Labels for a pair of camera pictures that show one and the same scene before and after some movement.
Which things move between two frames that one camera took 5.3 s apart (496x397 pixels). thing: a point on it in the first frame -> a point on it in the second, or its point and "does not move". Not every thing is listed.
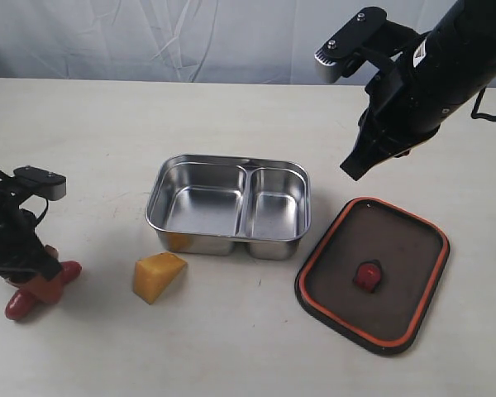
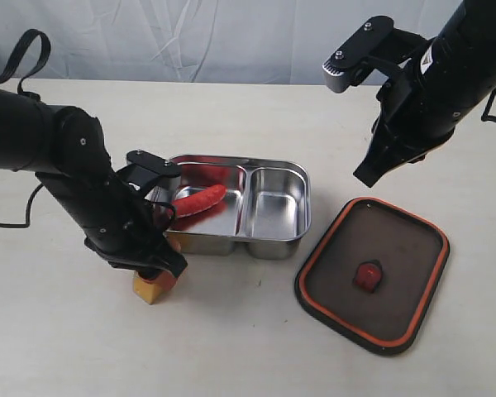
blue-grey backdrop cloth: x=248 y=41 does not move
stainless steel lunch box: x=207 y=204 does not move
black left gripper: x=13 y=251 -> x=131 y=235
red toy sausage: x=21 y=304 -> x=200 y=200
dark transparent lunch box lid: x=373 y=275 does not move
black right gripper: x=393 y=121 -> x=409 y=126
